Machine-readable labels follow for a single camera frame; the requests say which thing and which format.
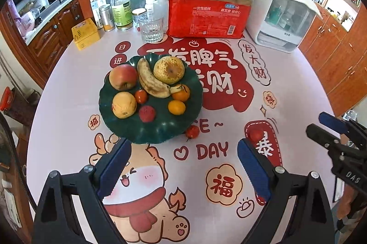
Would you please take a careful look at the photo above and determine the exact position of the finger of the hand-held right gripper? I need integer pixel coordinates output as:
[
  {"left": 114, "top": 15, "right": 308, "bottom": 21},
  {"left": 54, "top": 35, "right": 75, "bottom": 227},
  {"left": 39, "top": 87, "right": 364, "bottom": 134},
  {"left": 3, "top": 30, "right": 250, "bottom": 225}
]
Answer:
[
  {"left": 306, "top": 124, "right": 349, "bottom": 156},
  {"left": 319, "top": 112, "right": 367, "bottom": 137}
]

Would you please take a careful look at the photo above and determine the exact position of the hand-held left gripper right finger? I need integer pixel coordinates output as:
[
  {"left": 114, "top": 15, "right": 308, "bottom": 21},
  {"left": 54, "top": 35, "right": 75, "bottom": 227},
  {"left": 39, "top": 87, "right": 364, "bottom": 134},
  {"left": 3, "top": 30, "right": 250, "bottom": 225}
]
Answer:
[{"left": 237, "top": 138, "right": 336, "bottom": 244}]

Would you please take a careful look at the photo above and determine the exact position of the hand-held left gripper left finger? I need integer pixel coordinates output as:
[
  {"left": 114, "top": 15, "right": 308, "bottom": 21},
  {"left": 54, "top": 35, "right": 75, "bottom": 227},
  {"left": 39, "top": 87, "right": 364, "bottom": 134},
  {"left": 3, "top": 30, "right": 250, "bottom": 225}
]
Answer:
[{"left": 31, "top": 137, "right": 133, "bottom": 244}]

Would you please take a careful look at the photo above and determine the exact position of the dark green wavy plate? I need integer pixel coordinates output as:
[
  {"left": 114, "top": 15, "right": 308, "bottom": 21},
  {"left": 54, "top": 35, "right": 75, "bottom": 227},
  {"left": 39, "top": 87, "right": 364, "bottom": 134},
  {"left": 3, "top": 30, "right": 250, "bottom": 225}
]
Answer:
[{"left": 99, "top": 55, "right": 203, "bottom": 144}]

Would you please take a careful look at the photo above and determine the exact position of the bumpy red lychee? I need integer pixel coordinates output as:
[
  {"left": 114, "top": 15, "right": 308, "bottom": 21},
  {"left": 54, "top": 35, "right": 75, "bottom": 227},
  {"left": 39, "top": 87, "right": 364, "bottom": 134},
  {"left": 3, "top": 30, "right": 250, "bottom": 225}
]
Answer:
[{"left": 139, "top": 105, "right": 156, "bottom": 122}]

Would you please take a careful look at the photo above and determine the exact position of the yellow pear with red sticker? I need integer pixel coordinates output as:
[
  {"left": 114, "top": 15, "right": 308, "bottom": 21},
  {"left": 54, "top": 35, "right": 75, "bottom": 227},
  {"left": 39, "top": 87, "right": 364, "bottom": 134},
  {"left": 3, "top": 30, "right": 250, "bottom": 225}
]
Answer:
[{"left": 112, "top": 92, "right": 137, "bottom": 119}]

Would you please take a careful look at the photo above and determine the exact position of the small red tomato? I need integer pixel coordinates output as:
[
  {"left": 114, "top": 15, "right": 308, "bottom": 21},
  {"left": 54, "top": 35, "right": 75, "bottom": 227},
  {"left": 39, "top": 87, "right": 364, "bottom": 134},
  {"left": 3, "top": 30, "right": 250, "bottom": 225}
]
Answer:
[
  {"left": 185, "top": 125, "right": 200, "bottom": 140},
  {"left": 135, "top": 89, "right": 149, "bottom": 104}
]

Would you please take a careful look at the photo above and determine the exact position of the smooth orange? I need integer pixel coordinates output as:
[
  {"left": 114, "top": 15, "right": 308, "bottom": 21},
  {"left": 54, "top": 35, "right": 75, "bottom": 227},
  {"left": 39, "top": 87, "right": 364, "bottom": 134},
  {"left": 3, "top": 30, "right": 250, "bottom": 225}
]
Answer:
[{"left": 168, "top": 100, "right": 186, "bottom": 115}]

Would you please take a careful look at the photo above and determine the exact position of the spotted yellow banana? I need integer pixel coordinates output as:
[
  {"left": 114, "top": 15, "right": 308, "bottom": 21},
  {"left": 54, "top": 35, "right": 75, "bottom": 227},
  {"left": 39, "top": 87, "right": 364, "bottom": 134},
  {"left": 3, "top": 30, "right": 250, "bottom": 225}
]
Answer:
[{"left": 137, "top": 57, "right": 190, "bottom": 98}]

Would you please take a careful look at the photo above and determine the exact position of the large pale yellow pear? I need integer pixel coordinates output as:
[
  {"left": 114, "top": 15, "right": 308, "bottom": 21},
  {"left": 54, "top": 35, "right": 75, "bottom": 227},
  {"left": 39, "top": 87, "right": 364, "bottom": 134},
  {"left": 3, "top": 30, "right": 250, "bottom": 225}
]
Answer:
[{"left": 153, "top": 56, "right": 185, "bottom": 85}]

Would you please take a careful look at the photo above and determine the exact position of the person's right forearm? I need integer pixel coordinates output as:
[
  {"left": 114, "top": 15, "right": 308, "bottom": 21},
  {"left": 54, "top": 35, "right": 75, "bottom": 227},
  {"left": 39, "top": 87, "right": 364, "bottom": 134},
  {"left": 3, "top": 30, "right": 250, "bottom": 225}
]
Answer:
[{"left": 337, "top": 184, "right": 366, "bottom": 220}]

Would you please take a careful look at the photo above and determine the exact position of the small red fruit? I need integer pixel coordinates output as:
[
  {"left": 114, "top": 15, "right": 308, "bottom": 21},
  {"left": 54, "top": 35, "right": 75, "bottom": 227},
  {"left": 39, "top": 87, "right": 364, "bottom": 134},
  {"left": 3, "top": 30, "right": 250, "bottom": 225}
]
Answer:
[{"left": 248, "top": 129, "right": 264, "bottom": 143}]

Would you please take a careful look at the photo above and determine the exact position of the wooden drawer cabinet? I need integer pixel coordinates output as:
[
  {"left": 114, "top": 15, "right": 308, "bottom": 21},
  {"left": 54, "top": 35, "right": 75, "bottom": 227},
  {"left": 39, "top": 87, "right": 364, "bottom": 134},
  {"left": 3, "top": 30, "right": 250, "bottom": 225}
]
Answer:
[{"left": 298, "top": 0, "right": 367, "bottom": 117}]

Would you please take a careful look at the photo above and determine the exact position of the red apple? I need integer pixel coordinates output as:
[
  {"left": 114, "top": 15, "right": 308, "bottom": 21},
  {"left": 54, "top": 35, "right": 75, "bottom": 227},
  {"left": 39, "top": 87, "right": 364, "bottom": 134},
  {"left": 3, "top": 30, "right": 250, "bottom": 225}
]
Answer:
[{"left": 109, "top": 64, "right": 139, "bottom": 90}]

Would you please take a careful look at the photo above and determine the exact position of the marked mandarin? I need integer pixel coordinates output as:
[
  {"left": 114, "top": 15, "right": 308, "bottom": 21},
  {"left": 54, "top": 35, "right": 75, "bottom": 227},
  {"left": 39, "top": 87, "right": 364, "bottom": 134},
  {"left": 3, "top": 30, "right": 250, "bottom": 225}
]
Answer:
[{"left": 171, "top": 84, "right": 191, "bottom": 102}]

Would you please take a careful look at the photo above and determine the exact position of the white countertop appliance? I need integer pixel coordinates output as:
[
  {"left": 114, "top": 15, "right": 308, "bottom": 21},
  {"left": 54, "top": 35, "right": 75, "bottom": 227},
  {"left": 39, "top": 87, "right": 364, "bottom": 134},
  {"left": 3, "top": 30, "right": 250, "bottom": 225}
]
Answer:
[{"left": 246, "top": 0, "right": 324, "bottom": 53}]

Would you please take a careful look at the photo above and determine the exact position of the red plastic object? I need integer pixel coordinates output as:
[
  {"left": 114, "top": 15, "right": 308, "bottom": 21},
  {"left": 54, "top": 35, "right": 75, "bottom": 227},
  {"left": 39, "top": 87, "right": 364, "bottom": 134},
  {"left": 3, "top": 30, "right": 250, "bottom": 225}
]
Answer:
[{"left": 0, "top": 88, "right": 14, "bottom": 111}]

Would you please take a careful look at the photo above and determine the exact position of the yellow box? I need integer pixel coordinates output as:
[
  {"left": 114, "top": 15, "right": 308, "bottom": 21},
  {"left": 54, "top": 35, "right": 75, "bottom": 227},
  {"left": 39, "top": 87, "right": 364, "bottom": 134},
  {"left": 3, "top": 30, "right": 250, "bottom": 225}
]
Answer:
[{"left": 71, "top": 18, "right": 101, "bottom": 50}]

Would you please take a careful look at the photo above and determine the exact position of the wooden kitchen cabinet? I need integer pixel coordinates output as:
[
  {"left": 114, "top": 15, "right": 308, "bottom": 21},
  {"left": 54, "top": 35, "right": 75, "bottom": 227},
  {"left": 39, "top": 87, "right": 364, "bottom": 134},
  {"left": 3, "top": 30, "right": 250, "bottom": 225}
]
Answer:
[{"left": 1, "top": 0, "right": 83, "bottom": 87}]

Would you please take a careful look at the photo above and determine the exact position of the clear drinking glass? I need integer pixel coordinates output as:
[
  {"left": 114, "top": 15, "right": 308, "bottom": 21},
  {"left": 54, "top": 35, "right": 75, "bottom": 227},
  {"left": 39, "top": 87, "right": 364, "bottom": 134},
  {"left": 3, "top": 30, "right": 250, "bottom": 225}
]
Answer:
[{"left": 138, "top": 16, "right": 163, "bottom": 43}]

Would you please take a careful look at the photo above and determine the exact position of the yellow metal can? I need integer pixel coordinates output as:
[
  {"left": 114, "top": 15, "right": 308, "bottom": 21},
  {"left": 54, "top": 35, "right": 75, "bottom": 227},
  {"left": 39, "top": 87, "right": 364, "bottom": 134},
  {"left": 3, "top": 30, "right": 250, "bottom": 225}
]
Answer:
[{"left": 98, "top": 4, "right": 116, "bottom": 32}]

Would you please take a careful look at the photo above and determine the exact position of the clear bottle with green label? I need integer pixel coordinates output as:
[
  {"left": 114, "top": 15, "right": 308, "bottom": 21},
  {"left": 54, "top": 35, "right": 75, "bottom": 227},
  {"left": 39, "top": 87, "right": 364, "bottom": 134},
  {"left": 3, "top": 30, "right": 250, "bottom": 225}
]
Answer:
[{"left": 110, "top": 0, "right": 134, "bottom": 31}]

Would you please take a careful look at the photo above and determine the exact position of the small jar with white lid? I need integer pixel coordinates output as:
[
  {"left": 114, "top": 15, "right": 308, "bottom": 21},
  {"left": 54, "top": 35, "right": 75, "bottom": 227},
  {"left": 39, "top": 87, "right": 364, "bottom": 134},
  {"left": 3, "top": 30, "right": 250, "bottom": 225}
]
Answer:
[{"left": 132, "top": 8, "right": 147, "bottom": 25}]

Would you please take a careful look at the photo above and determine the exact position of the red paper cup package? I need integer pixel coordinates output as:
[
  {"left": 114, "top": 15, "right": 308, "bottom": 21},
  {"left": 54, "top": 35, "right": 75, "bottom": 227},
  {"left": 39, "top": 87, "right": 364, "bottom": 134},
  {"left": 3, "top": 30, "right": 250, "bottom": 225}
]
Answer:
[{"left": 161, "top": 0, "right": 261, "bottom": 39}]

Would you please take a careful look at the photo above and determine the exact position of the small white carton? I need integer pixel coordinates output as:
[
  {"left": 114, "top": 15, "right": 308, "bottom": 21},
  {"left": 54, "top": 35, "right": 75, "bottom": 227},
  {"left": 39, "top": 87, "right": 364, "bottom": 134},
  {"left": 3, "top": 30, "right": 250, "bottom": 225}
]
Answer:
[{"left": 90, "top": 0, "right": 111, "bottom": 30}]

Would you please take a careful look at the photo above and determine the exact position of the white plastic bottle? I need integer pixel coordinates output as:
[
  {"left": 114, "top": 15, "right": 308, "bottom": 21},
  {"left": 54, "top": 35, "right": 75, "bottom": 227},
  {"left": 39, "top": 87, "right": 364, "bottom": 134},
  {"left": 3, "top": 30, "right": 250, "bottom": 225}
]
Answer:
[
  {"left": 153, "top": 0, "right": 168, "bottom": 27},
  {"left": 145, "top": 0, "right": 157, "bottom": 18}
]

